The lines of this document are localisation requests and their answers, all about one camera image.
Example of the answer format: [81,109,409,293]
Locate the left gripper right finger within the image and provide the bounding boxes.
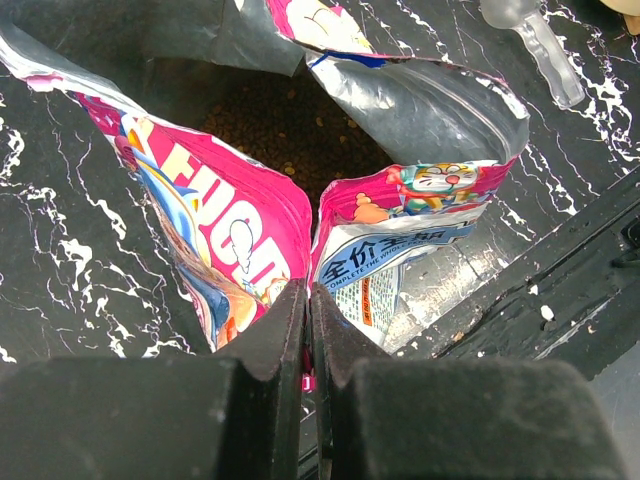
[310,285,625,479]

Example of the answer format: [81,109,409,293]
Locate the pink blue pet food bag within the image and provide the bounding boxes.
[1,1,529,351]

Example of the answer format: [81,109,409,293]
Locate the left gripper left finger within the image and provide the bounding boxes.
[1,279,306,479]

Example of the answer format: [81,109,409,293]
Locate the clear plastic scoop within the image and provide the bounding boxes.
[480,0,585,110]

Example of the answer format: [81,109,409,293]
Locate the cream bowl near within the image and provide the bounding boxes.
[600,0,640,35]

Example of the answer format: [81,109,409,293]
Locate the brown pet food kibble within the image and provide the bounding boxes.
[199,69,394,201]

